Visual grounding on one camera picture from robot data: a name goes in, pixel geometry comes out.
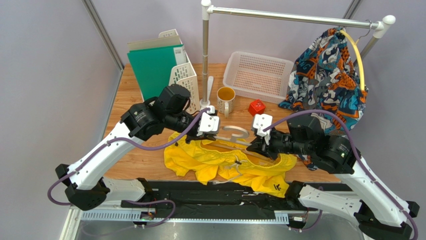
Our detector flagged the beige clothes hanger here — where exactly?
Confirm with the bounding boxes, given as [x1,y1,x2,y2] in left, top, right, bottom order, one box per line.
[204,125,275,164]

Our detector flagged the yellow shorts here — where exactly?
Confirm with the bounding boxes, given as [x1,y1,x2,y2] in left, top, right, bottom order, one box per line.
[163,139,297,198]

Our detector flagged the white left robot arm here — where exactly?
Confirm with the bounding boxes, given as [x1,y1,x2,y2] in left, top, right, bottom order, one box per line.
[55,84,220,211]

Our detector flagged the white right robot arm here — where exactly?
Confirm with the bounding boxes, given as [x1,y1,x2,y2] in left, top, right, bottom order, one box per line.
[247,110,420,240]

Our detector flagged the patterned blue orange shorts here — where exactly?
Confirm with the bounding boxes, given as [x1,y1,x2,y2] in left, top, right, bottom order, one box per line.
[278,27,369,172]

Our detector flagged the yellow clothes hanger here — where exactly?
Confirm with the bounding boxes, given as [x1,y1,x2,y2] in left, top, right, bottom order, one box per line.
[339,20,372,91]

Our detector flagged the red cube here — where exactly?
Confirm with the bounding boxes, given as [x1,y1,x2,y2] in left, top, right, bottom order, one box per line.
[248,99,266,117]

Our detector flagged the white perforated file holder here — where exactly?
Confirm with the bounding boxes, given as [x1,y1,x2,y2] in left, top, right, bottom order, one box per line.
[156,29,200,114]

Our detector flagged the white mug with yellow interior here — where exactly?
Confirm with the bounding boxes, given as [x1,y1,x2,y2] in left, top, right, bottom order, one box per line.
[216,86,236,118]

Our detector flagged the green folder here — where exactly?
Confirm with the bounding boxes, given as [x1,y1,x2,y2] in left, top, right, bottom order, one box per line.
[127,44,187,100]

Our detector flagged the white perforated plastic basket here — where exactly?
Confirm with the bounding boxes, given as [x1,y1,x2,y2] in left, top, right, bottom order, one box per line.
[222,51,294,104]

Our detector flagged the beige folder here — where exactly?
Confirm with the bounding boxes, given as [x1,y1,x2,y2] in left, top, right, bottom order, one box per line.
[127,35,182,51]

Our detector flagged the white clothes rack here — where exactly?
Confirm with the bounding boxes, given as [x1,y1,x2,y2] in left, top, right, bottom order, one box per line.
[200,0,396,107]

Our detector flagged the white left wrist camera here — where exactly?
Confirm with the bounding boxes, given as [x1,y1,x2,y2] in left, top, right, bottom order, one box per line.
[196,105,221,137]

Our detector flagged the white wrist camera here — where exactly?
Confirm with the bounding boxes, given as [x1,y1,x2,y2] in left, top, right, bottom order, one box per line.
[251,114,273,145]
[196,105,221,137]

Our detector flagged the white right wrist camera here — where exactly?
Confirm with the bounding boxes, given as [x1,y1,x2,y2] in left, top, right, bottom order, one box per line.
[251,114,273,145]

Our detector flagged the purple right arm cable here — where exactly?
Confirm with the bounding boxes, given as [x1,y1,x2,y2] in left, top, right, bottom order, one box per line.
[262,109,419,240]

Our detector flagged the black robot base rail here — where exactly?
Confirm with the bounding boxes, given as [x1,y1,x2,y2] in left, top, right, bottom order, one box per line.
[111,179,344,222]

